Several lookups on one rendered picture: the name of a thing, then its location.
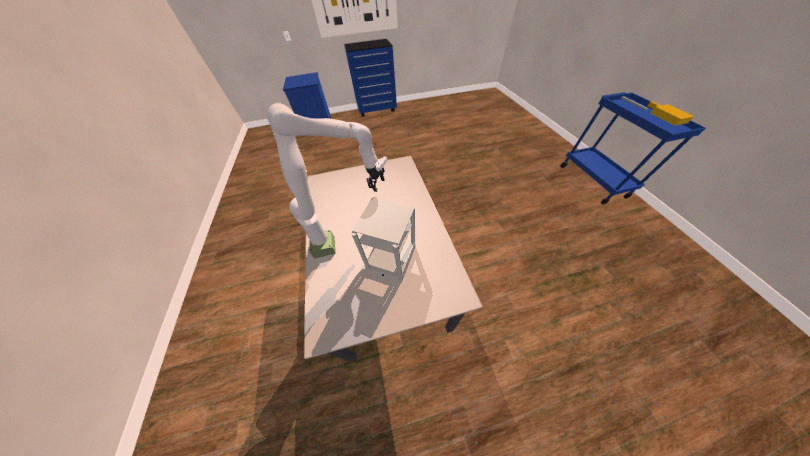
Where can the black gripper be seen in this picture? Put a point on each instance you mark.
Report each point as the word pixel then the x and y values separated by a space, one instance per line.
pixel 374 176

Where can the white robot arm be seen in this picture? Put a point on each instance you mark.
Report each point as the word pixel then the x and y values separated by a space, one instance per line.
pixel 289 125

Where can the grey open shelving unit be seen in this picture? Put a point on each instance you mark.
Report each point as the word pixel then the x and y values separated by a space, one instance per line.
pixel 385 227

